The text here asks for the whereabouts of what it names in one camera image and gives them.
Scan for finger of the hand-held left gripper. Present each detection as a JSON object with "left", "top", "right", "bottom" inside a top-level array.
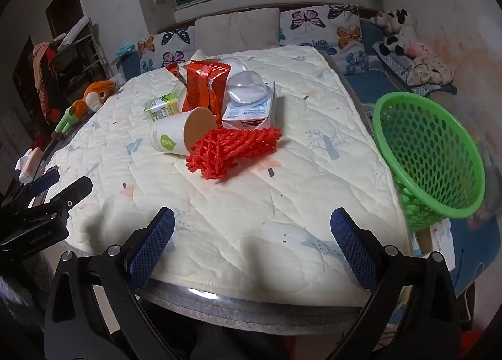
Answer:
[
  {"left": 8, "top": 169, "right": 61, "bottom": 204},
  {"left": 37, "top": 177, "right": 93, "bottom": 216}
]

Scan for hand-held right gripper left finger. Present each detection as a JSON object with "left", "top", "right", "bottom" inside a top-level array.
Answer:
[{"left": 44, "top": 206, "right": 176, "bottom": 360}]

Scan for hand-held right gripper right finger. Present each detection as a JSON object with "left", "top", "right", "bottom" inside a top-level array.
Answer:
[{"left": 330, "top": 207, "right": 461, "bottom": 360}]

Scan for white paper cup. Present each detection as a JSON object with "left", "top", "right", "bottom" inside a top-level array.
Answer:
[{"left": 149, "top": 107, "right": 218, "bottom": 156}]

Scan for green white drink carton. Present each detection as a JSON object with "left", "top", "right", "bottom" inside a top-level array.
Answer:
[{"left": 143, "top": 93, "right": 181, "bottom": 122}]

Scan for red foam fruit net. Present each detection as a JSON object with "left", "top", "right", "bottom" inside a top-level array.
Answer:
[{"left": 185, "top": 127, "right": 283, "bottom": 181}]

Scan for green plastic basket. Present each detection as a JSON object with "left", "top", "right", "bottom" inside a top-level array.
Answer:
[{"left": 372, "top": 91, "right": 486, "bottom": 233}]

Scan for small clear plastic cup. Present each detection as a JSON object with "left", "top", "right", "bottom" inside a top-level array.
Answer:
[{"left": 170, "top": 82, "right": 189, "bottom": 114}]

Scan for small red packet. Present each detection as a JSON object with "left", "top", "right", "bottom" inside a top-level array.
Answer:
[{"left": 165, "top": 63, "right": 187, "bottom": 80}]

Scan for white blue milk carton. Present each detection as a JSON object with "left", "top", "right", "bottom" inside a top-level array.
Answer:
[{"left": 221, "top": 81, "right": 278, "bottom": 131}]

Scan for red snack packet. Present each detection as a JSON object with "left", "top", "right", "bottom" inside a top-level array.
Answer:
[{"left": 185, "top": 60, "right": 229, "bottom": 115}]

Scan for clear plastic dome lid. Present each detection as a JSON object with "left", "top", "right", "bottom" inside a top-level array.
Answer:
[{"left": 220, "top": 57, "right": 248, "bottom": 74}]

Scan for open cardboard box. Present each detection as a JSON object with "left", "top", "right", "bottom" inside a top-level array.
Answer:
[{"left": 412, "top": 217, "right": 457, "bottom": 270}]

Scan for orange green monkey plush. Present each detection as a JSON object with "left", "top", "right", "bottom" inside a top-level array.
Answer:
[{"left": 51, "top": 81, "right": 118, "bottom": 141}]

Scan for cream quilted blanket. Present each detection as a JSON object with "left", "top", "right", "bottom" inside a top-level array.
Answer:
[{"left": 42, "top": 46, "right": 412, "bottom": 308}]

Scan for hanging clothes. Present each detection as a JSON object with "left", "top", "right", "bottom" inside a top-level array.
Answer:
[{"left": 31, "top": 42, "right": 59, "bottom": 125}]

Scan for blue floor mat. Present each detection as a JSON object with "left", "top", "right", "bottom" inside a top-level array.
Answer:
[{"left": 447, "top": 203, "right": 491, "bottom": 298}]

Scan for metal shelf rack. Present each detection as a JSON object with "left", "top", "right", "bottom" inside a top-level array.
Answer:
[{"left": 51, "top": 17, "right": 108, "bottom": 98}]

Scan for red plastic object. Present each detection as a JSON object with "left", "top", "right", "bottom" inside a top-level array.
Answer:
[{"left": 459, "top": 329, "right": 495, "bottom": 360}]

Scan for blue sofa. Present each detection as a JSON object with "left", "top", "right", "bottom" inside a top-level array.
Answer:
[{"left": 118, "top": 17, "right": 457, "bottom": 110}]

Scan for butterfly print pillow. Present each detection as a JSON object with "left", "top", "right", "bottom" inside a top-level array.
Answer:
[
  {"left": 278, "top": 4, "right": 369, "bottom": 75},
  {"left": 137, "top": 25, "right": 197, "bottom": 74}
]

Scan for blue white striped mat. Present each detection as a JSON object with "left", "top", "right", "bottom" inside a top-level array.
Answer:
[{"left": 372, "top": 42, "right": 457, "bottom": 96}]

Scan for cream spotted cloth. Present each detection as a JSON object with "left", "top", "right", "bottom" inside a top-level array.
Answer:
[{"left": 407, "top": 55, "right": 456, "bottom": 86}]

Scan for pink plush toy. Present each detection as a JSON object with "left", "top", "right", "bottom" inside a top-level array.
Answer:
[{"left": 406, "top": 39, "right": 428, "bottom": 59}]

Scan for black white cow plush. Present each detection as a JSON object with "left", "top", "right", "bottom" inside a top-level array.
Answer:
[{"left": 371, "top": 9, "right": 416, "bottom": 57}]

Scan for beige pillow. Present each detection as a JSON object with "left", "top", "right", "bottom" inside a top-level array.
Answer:
[{"left": 195, "top": 7, "right": 281, "bottom": 56}]

